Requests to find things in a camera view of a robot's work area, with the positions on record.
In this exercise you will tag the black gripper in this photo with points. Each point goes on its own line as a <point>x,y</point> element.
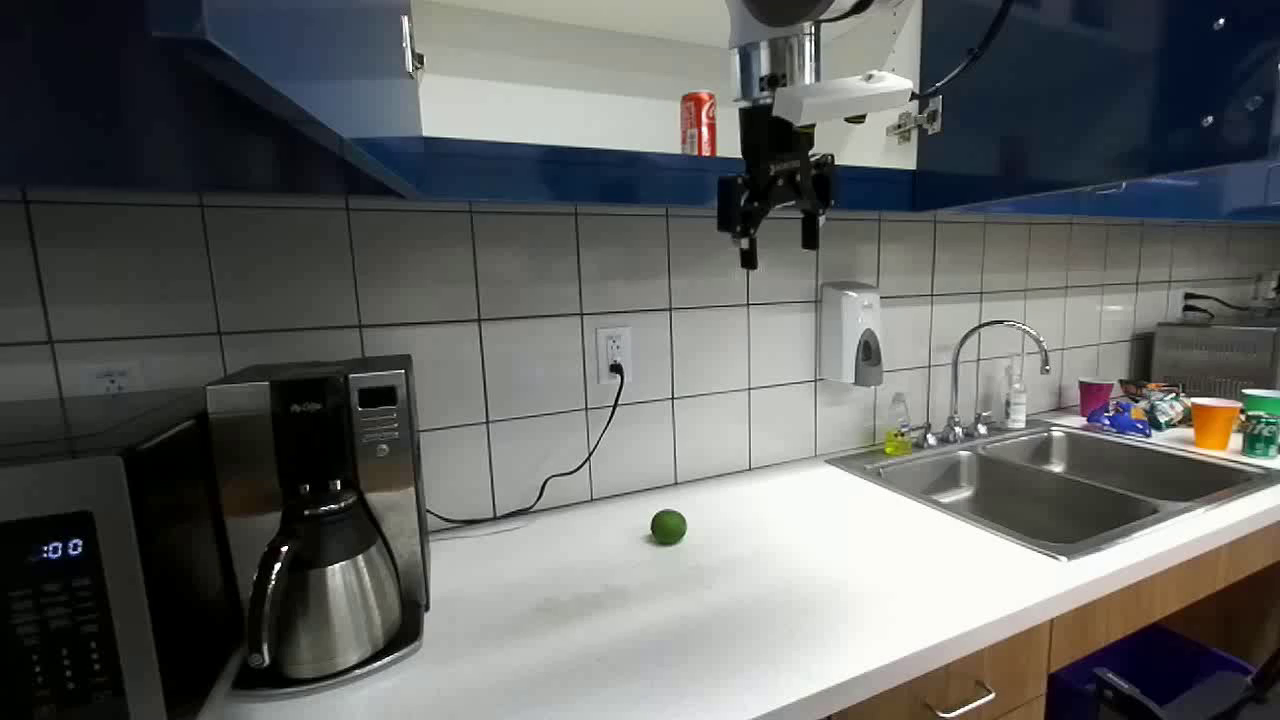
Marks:
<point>781,165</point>

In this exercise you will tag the red soda can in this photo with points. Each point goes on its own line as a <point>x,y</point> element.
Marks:
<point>697,120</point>

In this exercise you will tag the blue upper cabinet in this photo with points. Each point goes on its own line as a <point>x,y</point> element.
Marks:
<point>606,79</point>

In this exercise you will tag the blue open cabinet door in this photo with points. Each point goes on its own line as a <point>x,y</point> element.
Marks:
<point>1057,94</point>

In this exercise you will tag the yellow dish soap bottle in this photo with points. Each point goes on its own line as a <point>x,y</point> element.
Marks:
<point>896,439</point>

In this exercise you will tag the chrome sink faucet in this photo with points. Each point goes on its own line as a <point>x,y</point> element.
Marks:
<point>967,408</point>

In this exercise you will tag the white hand soap bottle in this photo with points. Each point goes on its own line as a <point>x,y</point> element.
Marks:
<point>1013,397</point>

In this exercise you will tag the green lime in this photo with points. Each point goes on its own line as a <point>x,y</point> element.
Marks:
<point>668,524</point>

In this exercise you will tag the purple plastic cup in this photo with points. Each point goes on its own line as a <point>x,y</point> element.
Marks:
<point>1094,393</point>

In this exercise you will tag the stainless steel double sink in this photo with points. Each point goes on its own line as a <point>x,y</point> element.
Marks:
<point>1062,494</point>

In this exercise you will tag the steel appliance on counter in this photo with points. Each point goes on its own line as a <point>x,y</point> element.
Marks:
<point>1219,359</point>

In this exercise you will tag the orange plastic cup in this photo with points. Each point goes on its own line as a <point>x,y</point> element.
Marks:
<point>1214,421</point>

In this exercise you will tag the green plastic cup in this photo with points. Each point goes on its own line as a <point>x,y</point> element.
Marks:
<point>1261,421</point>

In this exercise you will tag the black steel coffee maker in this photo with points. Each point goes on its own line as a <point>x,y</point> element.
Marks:
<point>331,425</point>

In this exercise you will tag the stainless steel coffee carafe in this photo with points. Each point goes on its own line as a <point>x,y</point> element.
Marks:
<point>325,592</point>

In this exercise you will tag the blue recycling bin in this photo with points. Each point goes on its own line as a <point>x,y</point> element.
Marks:
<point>1159,662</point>

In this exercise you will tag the black microwave oven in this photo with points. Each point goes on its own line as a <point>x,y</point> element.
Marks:
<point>115,560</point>

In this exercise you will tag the white wall soap dispenser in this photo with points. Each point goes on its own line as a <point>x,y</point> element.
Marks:
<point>849,337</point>

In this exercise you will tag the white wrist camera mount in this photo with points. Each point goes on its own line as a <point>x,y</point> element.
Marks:
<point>843,97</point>

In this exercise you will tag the white wall power outlet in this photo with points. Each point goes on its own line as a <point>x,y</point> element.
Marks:
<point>612,353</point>

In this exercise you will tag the wooden drawer with handle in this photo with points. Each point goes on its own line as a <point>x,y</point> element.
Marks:
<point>1001,680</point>

